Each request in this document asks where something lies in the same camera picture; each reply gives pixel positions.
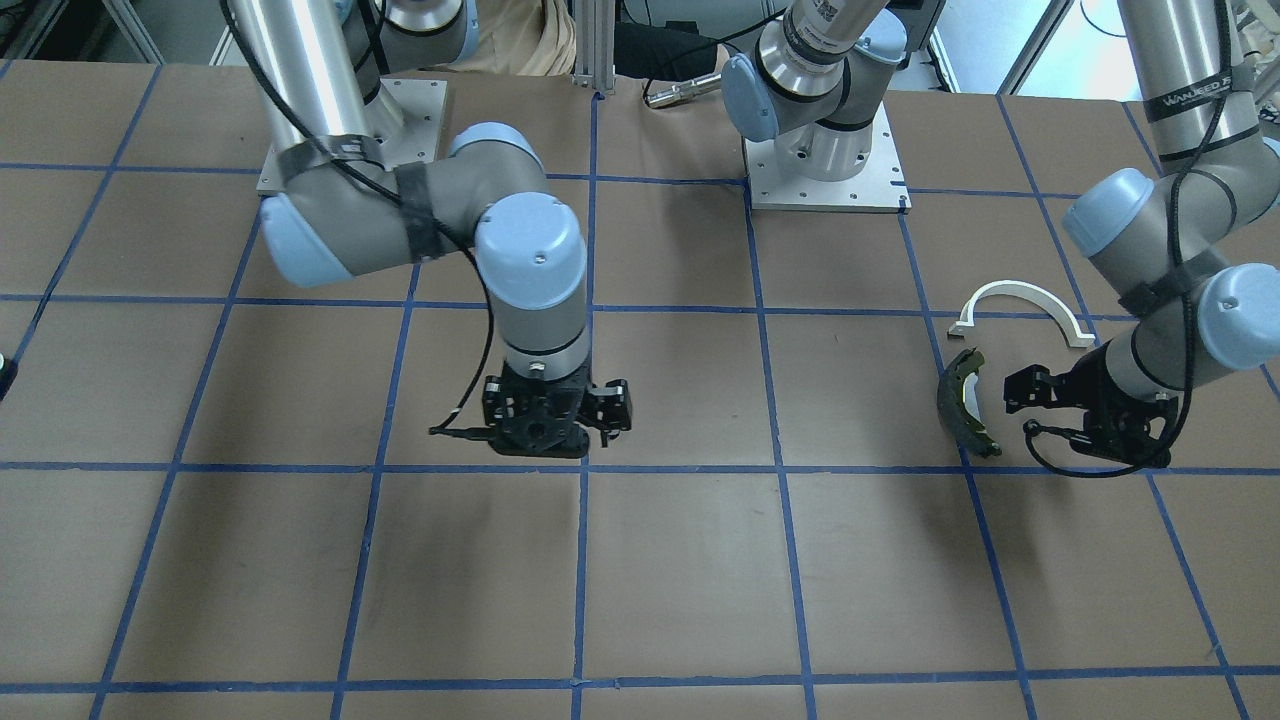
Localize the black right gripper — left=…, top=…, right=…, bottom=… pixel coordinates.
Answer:
left=483, top=365, right=634, bottom=459

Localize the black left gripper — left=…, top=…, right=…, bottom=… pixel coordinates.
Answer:
left=1004, top=345, right=1181, bottom=468

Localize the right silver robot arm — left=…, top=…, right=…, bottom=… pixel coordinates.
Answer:
left=220, top=1, right=634, bottom=459

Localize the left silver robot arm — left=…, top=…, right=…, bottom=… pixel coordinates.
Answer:
left=1004, top=1, right=1279, bottom=477

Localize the green curved brake shoe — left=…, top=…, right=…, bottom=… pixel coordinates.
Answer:
left=934, top=348, right=1004, bottom=457

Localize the person in beige shirt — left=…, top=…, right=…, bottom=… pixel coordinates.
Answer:
left=444, top=1, right=577, bottom=77

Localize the white curved plastic bracket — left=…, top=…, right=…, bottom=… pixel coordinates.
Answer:
left=948, top=281, right=1097, bottom=348

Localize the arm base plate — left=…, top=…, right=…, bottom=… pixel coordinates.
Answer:
left=742, top=104, right=913, bottom=213

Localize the aluminium frame post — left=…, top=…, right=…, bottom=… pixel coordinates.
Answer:
left=571, top=0, right=617, bottom=97

